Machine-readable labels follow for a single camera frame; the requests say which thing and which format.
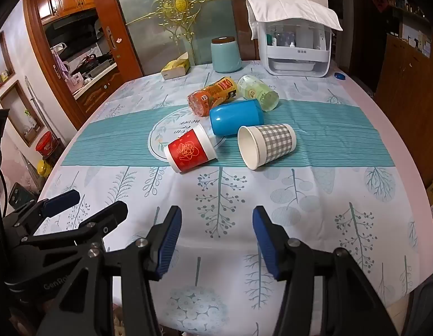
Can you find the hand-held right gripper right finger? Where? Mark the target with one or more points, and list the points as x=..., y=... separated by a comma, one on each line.
x=267, y=248

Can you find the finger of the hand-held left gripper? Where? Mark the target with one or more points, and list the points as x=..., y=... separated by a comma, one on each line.
x=60, y=203
x=108, y=217

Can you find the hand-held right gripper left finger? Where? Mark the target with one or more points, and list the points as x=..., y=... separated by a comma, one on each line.
x=166, y=248

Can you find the red paper cup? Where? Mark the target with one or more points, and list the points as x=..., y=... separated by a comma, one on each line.
x=186, y=150

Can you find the grey checked paper cup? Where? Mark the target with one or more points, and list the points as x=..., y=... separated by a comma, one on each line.
x=272, y=141

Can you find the blue plastic cup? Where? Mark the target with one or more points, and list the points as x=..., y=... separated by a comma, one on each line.
x=234, y=119

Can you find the green clear plastic cup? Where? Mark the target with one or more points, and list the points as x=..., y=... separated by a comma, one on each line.
x=258, y=91

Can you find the orange label plastic cup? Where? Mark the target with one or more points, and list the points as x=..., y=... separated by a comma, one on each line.
x=211, y=96

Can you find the yellow container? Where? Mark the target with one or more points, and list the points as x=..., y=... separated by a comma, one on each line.
x=44, y=168

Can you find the red bucket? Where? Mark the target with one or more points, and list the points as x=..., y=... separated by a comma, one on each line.
x=47, y=144

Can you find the pink hanging cloth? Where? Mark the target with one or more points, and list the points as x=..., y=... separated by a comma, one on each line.
x=60, y=64

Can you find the yellow tissue box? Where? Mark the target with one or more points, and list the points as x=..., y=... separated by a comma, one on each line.
x=175, y=67

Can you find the frosted glass door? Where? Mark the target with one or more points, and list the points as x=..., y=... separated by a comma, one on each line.
x=143, y=35

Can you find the small blue lid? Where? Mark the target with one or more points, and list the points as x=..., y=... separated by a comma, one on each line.
x=339, y=76

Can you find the white countertop appliance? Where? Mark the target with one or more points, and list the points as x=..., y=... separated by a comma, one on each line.
x=296, y=61

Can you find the wooden door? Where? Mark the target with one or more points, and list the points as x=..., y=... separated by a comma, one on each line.
x=104, y=14

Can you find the teal canister with brown lid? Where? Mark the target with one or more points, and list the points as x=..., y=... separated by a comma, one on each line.
x=226, y=56

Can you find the wooden cabinet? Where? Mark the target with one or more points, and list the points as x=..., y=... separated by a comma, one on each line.
x=408, y=94

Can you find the gold door ornament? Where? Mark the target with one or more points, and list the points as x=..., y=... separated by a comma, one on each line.
x=176, y=5

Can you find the white cloth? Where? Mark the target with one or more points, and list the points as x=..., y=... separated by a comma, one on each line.
x=290, y=8

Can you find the large wooden wall niche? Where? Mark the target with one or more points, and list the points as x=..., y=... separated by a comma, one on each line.
x=22, y=115

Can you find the small wooden wall niche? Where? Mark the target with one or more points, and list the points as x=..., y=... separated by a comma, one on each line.
x=1, y=63

